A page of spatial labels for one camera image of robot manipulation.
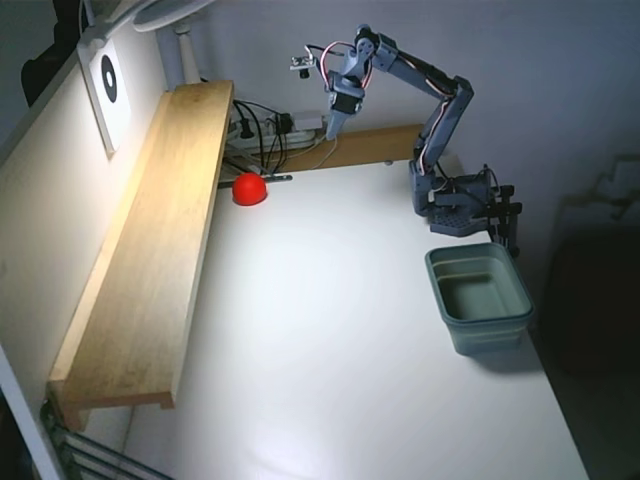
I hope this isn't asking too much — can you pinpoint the grey blue gripper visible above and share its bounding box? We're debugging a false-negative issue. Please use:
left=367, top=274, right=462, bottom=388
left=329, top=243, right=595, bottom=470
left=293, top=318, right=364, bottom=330
left=324, top=73, right=367, bottom=143

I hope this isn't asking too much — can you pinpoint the red ball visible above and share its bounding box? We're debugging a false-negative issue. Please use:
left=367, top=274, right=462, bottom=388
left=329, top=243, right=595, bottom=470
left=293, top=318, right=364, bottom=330
left=232, top=173, right=269, bottom=207

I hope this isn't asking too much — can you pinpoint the grey plastic container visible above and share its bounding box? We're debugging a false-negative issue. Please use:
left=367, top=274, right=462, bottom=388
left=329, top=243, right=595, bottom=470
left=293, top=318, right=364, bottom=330
left=424, top=243, right=536, bottom=358

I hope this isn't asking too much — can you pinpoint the grey power adapter box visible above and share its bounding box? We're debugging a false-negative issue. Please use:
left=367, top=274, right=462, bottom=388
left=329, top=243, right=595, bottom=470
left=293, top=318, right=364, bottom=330
left=291, top=110, right=324, bottom=129

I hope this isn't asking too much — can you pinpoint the white lamp pole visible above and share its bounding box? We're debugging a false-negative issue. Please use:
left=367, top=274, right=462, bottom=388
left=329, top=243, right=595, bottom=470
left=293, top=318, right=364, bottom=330
left=171, top=27, right=200, bottom=84

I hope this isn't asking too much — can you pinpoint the black table clamp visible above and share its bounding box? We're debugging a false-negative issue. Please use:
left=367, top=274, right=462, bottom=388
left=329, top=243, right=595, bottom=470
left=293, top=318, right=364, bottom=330
left=485, top=183, right=524, bottom=257

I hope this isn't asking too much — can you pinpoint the long wooden shelf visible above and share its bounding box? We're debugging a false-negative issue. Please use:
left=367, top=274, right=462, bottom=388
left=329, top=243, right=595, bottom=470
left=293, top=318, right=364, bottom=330
left=47, top=79, right=236, bottom=434

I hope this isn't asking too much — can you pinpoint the thin white cable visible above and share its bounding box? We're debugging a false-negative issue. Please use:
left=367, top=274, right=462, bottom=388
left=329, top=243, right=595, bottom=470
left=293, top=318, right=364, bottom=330
left=313, top=138, right=342, bottom=170

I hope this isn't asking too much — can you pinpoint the white red camera wire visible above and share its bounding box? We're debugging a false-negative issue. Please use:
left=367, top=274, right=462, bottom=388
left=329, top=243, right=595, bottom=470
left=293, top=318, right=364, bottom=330
left=304, top=41, right=375, bottom=94

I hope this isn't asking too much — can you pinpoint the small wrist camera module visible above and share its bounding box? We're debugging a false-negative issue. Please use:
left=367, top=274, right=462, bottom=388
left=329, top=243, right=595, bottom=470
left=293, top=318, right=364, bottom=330
left=289, top=47, right=314, bottom=81

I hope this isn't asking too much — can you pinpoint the white power strip with cables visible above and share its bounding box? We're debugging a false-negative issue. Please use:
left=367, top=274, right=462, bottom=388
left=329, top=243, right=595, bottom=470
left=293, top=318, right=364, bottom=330
left=230, top=98, right=295, bottom=174

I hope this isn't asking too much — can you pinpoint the grey metal rack frame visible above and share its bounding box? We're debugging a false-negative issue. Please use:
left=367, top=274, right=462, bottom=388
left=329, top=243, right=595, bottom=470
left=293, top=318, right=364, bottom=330
left=39, top=399, right=177, bottom=480
left=217, top=153, right=294, bottom=190

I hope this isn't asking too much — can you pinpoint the white board with black ring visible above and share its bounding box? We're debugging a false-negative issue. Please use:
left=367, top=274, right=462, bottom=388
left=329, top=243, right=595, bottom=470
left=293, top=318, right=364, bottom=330
left=76, top=36, right=134, bottom=161

